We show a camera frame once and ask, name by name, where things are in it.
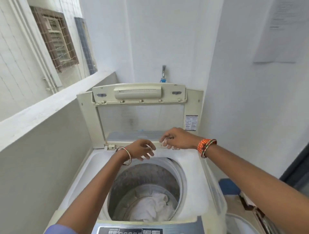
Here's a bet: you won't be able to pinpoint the person's right hand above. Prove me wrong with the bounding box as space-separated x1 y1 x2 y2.
159 127 202 150

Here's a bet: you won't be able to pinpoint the person's left hand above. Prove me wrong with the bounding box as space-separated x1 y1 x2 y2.
125 139 157 161

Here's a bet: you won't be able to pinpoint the white blue washing machine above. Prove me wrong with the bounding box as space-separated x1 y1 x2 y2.
48 83 229 234

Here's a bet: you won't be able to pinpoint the white garment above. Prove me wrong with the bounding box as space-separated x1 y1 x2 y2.
129 193 175 222

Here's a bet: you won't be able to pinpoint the white round laundry hamper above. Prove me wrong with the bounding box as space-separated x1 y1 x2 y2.
226 212 260 234

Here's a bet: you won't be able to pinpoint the person's left forearm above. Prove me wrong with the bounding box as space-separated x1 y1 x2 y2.
55 150 130 228

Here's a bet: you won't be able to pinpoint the person's right forearm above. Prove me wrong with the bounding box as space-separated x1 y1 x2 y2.
205 143 309 234

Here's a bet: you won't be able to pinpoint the person's blue tunic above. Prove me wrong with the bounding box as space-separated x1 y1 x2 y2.
44 224 80 234

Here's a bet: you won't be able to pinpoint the thin multicolour bangle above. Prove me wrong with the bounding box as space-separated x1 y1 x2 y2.
115 146 132 166

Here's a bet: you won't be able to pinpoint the beaded green red bangle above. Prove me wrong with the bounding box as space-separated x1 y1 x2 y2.
201 139 218 159

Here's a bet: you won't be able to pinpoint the grey framed window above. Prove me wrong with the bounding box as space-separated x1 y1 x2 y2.
74 17 98 75

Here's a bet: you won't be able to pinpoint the brown louvred window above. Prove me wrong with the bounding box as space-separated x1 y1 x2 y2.
30 6 80 73

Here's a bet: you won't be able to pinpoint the white drain pipes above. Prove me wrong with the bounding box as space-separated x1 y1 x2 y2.
9 0 63 91

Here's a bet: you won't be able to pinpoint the white paper notice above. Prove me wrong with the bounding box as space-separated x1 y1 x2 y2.
253 0 309 64

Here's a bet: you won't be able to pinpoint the white safety net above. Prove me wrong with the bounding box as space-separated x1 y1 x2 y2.
0 0 98 121

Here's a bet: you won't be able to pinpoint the orange thread bracelet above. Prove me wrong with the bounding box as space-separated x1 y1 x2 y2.
197 138 209 154

